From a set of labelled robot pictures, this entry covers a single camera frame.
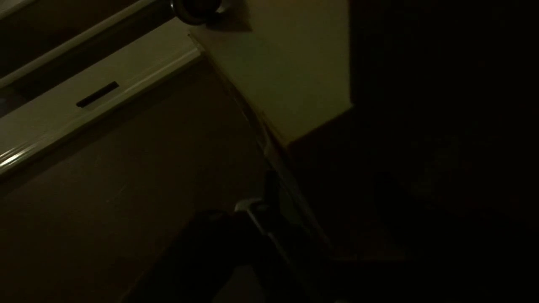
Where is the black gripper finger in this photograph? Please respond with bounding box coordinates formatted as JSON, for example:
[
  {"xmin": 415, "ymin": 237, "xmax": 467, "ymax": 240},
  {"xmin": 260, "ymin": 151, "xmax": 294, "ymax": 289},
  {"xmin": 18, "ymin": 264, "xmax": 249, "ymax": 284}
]
[{"xmin": 259, "ymin": 168, "xmax": 287, "ymax": 219}]

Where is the white shelf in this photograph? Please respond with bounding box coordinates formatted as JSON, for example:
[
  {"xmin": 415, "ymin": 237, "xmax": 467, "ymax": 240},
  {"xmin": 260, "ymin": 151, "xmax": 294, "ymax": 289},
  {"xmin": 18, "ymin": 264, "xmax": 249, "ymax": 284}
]
[{"xmin": 0, "ymin": 0, "xmax": 205, "ymax": 176}]

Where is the dark round object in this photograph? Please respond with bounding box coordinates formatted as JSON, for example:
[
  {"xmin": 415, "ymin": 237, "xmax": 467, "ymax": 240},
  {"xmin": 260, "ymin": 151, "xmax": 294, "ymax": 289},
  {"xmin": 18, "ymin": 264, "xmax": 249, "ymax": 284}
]
[{"xmin": 169, "ymin": 0, "xmax": 228, "ymax": 25}]

